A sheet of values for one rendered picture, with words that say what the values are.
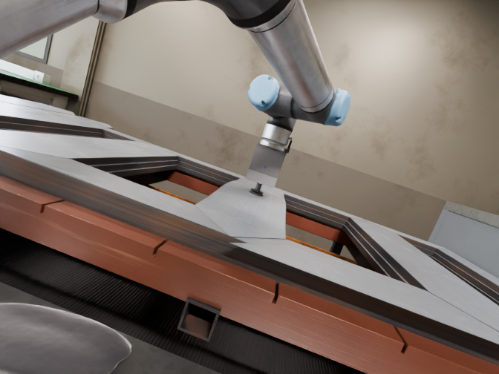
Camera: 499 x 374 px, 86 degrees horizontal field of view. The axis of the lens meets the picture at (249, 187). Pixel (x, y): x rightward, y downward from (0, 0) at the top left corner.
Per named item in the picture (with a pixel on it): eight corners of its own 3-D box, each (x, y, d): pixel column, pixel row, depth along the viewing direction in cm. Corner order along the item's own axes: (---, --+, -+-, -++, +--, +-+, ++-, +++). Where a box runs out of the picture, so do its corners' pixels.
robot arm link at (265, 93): (294, 75, 56) (310, 93, 66) (249, 70, 61) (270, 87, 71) (283, 112, 57) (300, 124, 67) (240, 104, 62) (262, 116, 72)
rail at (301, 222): (92, 148, 121) (95, 135, 120) (434, 272, 110) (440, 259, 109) (76, 147, 113) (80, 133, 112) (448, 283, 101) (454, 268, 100)
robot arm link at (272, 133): (266, 125, 78) (292, 134, 78) (261, 140, 79) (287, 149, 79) (265, 122, 71) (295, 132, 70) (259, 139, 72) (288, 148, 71)
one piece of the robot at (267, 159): (291, 141, 80) (273, 192, 83) (263, 131, 81) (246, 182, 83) (293, 139, 71) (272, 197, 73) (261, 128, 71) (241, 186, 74)
